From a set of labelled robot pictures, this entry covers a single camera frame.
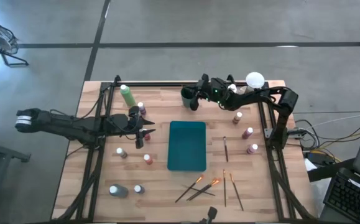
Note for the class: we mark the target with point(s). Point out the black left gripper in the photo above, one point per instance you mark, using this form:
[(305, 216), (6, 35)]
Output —
[(122, 124)]

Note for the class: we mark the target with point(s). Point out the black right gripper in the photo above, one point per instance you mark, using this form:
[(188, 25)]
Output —
[(204, 88)]

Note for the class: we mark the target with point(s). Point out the dark green cup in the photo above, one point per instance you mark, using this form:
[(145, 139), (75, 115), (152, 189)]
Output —
[(186, 103)]

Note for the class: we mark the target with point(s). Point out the small orange paint bottle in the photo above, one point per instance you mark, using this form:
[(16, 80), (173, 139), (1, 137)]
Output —
[(148, 160)]

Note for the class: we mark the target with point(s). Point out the large green paint bottle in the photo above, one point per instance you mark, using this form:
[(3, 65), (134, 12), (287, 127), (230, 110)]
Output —
[(128, 97)]

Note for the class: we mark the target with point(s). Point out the large grey paint bottle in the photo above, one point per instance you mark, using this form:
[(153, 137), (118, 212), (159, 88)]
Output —
[(120, 191)]

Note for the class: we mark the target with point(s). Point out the thick black paintbrush gold ferrule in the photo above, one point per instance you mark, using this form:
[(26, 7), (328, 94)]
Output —
[(189, 188)]

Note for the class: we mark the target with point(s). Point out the thin black paintbrush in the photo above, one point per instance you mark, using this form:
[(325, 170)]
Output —
[(210, 194)]

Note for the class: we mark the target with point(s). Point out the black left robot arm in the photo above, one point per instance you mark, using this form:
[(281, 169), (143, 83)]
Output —
[(74, 127)]

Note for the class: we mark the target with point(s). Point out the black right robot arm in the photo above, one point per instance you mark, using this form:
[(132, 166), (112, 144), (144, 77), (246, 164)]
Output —
[(287, 102)]

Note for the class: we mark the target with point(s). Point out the small red paint bottle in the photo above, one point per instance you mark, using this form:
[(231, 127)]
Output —
[(147, 137)]

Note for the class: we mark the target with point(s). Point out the small purple paint bottle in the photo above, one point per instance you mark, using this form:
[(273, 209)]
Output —
[(142, 109)]

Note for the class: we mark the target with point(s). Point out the small grey paint bottle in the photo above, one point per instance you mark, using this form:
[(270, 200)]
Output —
[(122, 153)]

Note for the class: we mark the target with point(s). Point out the small ochre paint bottle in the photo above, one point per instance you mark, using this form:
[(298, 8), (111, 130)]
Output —
[(237, 118)]

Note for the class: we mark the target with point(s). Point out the small blue paint bottle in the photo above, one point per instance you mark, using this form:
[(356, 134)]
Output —
[(139, 189)]

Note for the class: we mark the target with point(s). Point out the small magenta paint bottle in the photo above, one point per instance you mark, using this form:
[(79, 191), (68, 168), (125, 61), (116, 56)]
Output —
[(247, 133)]

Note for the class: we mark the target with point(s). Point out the small pink paint bottle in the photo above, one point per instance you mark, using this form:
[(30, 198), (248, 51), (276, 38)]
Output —
[(252, 149)]

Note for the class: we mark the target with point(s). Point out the blue plastic bin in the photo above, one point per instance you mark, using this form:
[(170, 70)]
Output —
[(187, 146)]

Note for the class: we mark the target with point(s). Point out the white mushroom-shaped lamp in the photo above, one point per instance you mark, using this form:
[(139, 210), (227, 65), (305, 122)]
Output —
[(255, 80)]

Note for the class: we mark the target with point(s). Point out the grey metal mounting plate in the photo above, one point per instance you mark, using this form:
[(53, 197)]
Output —
[(267, 133)]

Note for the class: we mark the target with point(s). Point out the small black device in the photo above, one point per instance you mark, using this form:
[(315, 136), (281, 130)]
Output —
[(211, 213)]

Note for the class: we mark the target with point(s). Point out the white paper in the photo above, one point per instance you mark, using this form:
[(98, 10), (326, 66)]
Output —
[(310, 165)]

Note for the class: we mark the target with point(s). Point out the black power strip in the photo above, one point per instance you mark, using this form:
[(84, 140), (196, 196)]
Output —
[(321, 158)]

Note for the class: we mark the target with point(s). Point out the black side desk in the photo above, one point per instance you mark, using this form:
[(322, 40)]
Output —
[(332, 172)]

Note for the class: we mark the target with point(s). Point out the black keyboard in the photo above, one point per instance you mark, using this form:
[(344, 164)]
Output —
[(350, 199)]

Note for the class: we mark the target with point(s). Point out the black aluminium rig frame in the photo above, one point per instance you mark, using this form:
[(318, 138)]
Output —
[(155, 83)]

